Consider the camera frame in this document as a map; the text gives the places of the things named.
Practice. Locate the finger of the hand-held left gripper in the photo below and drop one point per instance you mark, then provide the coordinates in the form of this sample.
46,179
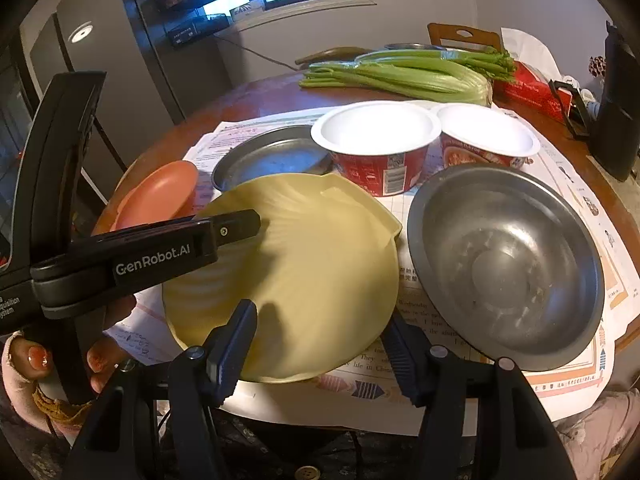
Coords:
240,227

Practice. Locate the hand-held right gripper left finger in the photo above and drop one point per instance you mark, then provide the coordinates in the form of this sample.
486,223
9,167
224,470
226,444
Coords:
232,350

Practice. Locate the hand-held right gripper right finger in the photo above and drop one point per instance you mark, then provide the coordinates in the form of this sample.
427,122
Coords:
400,355

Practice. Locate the shallow steel plate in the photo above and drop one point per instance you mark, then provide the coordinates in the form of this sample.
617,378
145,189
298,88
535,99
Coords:
275,157

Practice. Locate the yellow shell-shaped plate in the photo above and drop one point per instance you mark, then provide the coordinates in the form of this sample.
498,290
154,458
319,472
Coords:
310,280

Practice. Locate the orange lobed plate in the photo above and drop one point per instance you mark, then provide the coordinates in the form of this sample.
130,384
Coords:
155,195

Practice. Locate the large steel bowl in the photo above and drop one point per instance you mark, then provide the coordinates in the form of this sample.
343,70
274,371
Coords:
500,270

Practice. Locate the large red noodle bowl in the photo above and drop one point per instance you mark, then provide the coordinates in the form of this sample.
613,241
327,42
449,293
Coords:
370,130

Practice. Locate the small red noodle bowl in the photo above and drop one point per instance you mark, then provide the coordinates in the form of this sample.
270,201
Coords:
490,132

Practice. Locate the person's left hand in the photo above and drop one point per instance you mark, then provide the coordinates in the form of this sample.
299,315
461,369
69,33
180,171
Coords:
32,355

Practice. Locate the grey refrigerator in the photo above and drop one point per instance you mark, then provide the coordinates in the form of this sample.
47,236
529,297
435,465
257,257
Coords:
115,60

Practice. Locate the pink quilted cloth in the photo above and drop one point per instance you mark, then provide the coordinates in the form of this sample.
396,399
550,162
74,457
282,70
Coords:
600,435

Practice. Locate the white box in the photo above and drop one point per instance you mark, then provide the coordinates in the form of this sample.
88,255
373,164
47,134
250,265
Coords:
245,11

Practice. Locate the green celery bunch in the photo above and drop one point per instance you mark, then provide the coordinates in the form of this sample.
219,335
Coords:
400,77

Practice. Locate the printed worksheet papers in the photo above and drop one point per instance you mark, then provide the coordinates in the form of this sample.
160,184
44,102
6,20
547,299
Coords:
565,175

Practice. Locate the small steel bowl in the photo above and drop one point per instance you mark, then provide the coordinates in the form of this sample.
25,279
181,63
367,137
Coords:
415,46

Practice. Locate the wooden chair back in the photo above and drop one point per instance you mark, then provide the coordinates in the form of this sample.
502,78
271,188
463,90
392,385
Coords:
450,35

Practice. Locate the red tissue pack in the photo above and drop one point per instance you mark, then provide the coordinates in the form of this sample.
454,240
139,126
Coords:
530,90

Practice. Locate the black thermos bottle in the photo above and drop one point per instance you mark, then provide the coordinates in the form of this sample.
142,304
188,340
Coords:
615,110

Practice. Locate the brown dotted bundle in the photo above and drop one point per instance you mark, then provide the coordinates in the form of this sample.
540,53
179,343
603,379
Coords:
597,66

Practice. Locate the black wall shelf rack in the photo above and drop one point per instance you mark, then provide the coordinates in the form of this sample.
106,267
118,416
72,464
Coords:
190,35

